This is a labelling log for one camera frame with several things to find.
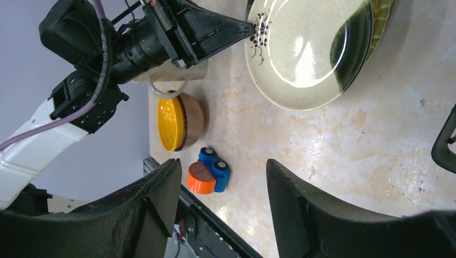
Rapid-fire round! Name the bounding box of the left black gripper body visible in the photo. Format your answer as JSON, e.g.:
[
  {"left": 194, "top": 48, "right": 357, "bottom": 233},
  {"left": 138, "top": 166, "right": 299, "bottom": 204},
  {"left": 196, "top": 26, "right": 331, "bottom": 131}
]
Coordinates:
[{"left": 110, "top": 0, "right": 200, "bottom": 84}]

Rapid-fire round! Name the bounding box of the beige mug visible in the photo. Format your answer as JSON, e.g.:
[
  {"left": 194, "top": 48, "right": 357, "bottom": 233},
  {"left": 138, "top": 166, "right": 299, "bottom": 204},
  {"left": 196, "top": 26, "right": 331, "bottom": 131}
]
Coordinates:
[{"left": 132, "top": 60, "right": 209, "bottom": 100}]

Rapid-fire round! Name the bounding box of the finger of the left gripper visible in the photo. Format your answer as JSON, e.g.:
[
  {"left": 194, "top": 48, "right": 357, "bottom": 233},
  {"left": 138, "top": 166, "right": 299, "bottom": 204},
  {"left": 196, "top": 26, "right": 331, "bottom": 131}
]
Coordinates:
[{"left": 167, "top": 1, "right": 254, "bottom": 66}]

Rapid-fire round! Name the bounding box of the light green round plate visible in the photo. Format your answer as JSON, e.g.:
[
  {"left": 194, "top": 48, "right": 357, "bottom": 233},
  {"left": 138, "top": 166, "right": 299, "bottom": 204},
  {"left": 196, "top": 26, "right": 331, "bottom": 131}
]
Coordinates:
[{"left": 385, "top": 0, "right": 400, "bottom": 28}]

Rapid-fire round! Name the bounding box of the black wire dish rack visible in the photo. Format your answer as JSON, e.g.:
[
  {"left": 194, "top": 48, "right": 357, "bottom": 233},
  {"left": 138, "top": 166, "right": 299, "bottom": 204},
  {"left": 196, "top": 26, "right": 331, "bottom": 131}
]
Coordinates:
[{"left": 431, "top": 106, "right": 455, "bottom": 174}]

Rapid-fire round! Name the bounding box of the yellow bowl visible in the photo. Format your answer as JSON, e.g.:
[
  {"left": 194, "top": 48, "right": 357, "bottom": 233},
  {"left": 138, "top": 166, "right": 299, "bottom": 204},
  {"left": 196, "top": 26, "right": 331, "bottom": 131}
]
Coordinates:
[{"left": 156, "top": 92, "right": 207, "bottom": 152}]

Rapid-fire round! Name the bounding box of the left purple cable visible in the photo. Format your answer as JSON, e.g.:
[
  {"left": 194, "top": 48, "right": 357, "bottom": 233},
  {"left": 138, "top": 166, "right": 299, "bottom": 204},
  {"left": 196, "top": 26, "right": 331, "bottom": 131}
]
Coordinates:
[{"left": 0, "top": 0, "right": 115, "bottom": 152}]

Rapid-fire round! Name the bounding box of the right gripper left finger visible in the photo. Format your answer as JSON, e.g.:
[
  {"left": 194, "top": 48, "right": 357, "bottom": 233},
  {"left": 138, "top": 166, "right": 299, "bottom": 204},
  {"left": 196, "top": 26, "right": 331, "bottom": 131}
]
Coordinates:
[{"left": 1, "top": 159, "right": 182, "bottom": 257}]

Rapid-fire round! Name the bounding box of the cream floral ceramic plate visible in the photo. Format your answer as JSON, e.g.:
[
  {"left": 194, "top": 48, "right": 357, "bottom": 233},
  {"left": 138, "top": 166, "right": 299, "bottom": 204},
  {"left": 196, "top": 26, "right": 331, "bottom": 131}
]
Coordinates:
[{"left": 245, "top": 0, "right": 373, "bottom": 111}]

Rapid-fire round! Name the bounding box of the yellow-rimmed patterned plate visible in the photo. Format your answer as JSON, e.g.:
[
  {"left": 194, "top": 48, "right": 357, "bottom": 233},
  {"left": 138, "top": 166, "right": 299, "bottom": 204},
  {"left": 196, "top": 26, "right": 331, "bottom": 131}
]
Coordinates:
[{"left": 366, "top": 0, "right": 393, "bottom": 60}]

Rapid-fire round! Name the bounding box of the blue orange toy car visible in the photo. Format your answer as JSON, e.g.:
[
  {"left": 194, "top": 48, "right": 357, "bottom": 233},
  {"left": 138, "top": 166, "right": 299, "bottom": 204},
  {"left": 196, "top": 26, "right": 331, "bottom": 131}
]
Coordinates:
[{"left": 187, "top": 147, "right": 231, "bottom": 195}]

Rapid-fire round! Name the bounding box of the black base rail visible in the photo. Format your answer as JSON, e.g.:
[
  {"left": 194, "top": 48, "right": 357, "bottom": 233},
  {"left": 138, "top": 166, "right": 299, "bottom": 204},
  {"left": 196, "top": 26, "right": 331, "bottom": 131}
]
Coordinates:
[{"left": 142, "top": 156, "right": 265, "bottom": 258}]

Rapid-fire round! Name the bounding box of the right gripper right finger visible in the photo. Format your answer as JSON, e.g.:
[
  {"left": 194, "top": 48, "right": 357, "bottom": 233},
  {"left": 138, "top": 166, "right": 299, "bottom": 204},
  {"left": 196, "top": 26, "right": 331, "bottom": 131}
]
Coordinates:
[{"left": 266, "top": 159, "right": 455, "bottom": 257}]

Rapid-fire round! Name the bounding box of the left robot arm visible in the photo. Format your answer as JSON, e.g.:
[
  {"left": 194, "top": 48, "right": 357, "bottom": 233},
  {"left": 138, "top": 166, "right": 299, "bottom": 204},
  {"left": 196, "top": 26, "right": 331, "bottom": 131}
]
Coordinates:
[{"left": 1, "top": 1, "right": 254, "bottom": 209}]

